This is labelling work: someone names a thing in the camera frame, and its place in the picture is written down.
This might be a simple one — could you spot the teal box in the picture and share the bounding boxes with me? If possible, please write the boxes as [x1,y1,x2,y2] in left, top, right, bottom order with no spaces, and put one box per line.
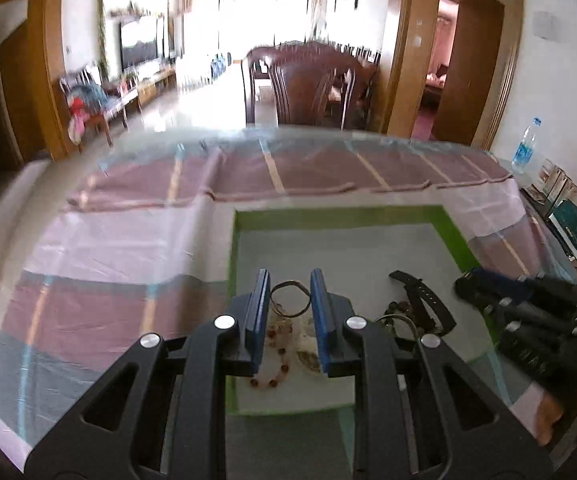
[551,199,577,263]

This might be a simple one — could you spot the green leaf garland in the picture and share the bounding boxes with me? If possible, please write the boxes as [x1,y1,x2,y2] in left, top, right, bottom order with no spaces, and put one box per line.
[97,0,110,81]

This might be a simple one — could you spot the black wrist watch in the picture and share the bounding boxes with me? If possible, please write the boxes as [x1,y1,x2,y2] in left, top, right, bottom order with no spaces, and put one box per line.
[389,270,457,333]

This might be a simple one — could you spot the person's right hand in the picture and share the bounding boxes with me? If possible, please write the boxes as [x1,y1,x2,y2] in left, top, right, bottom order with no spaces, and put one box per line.
[536,387,565,447]

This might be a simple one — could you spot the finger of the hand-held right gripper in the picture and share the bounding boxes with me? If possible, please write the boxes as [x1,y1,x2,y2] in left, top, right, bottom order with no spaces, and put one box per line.
[455,280,525,330]
[471,267,544,306]

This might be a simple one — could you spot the dark wooden dining chair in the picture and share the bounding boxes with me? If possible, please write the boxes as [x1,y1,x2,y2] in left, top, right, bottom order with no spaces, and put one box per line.
[267,52,364,128]
[242,45,289,126]

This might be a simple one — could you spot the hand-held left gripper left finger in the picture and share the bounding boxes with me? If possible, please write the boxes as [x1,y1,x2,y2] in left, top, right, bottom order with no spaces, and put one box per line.
[26,269,272,480]

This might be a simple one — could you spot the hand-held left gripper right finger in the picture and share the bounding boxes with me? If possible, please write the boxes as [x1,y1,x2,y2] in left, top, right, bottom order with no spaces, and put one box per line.
[310,269,554,480]

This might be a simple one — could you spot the green cardboard box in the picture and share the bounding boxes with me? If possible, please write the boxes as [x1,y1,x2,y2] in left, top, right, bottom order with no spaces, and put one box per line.
[227,205,517,416]

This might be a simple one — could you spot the black cord bracelet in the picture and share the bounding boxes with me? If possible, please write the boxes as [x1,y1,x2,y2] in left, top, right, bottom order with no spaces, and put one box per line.
[270,281,313,317]

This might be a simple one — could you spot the brown bead bracelet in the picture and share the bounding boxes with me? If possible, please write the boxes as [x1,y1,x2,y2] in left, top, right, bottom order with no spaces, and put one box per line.
[375,300,419,332]

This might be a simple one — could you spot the pink bead bracelet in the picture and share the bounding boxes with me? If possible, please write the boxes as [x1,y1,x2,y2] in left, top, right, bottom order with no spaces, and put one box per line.
[293,322,320,352]

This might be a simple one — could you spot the armchair with clothes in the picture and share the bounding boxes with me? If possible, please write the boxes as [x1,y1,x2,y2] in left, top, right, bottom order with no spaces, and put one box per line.
[58,62,129,143]

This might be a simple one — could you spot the wooden television cabinet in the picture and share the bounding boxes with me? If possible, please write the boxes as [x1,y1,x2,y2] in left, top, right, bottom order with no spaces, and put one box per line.
[136,67,176,106]

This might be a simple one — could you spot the television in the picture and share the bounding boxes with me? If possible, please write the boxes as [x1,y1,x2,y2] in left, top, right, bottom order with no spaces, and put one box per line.
[120,17,159,68]

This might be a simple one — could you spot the clear water bottle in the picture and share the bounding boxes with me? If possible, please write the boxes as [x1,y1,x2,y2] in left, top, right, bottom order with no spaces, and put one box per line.
[511,117,542,173]

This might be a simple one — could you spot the pale printed cartons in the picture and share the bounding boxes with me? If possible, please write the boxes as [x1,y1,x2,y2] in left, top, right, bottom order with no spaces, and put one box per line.
[539,159,577,206]

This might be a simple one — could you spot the red and white bead bracelet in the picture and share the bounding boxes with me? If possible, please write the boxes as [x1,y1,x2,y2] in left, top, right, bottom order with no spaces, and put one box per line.
[248,320,294,391]

